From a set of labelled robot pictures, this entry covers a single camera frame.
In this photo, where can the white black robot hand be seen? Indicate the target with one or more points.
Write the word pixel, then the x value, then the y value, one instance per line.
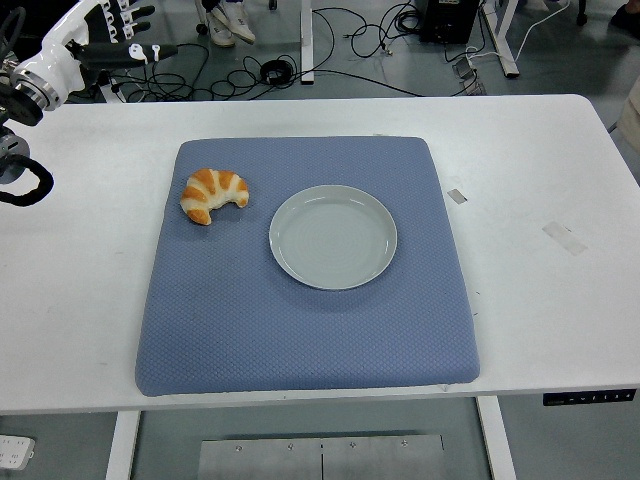
pixel 55 55

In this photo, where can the golden croissant bread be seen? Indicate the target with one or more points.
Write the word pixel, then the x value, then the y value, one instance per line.
pixel 210 187

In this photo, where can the white desk leg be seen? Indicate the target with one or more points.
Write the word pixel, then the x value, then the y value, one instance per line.
pixel 306 40
pixel 505 45
pixel 111 92

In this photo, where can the person's foot white shoe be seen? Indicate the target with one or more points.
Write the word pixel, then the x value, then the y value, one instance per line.
pixel 241 25
pixel 221 32

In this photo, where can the blue quilted mat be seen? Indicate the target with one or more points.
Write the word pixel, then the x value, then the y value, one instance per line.
pixel 250 325

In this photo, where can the grey round plate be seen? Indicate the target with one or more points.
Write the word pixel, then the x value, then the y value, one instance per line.
pixel 332 240

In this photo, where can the black equipment box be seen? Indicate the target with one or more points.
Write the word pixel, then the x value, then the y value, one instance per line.
pixel 447 20

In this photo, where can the white table leg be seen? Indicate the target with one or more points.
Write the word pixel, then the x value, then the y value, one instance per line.
pixel 121 445
pixel 496 440

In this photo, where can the white power strip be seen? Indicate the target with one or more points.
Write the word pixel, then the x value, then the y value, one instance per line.
pixel 15 452

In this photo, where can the grey foot pedal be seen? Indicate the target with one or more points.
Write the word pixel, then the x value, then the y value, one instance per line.
pixel 467 75

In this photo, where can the small grey tape piece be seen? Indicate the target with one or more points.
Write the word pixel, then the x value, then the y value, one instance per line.
pixel 456 195

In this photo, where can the grey metal plate with screws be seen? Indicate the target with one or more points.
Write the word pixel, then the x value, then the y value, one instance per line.
pixel 320 457

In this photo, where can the large grey tape piece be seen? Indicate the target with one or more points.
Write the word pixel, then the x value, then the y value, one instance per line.
pixel 564 238

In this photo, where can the black table control panel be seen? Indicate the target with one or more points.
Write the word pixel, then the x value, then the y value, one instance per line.
pixel 590 397

